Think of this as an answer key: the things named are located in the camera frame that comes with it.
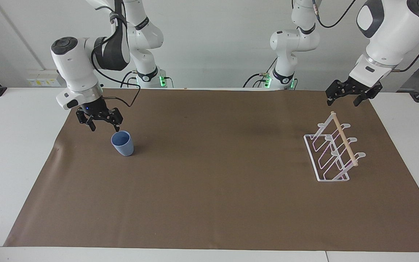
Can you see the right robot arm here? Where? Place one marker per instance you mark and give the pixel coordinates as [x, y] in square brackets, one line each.
[75, 62]

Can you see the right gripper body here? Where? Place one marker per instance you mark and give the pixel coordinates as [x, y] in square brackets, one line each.
[96, 108]

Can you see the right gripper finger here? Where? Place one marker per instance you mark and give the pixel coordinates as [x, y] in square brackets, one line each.
[115, 117]
[86, 119]

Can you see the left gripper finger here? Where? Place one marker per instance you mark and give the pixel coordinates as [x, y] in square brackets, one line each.
[336, 91]
[363, 97]

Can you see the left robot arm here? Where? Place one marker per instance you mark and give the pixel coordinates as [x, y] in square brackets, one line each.
[391, 29]

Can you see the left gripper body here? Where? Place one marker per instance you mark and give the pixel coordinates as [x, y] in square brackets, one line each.
[365, 87]

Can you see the blue cup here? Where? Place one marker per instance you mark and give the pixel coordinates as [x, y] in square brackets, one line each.
[123, 145]

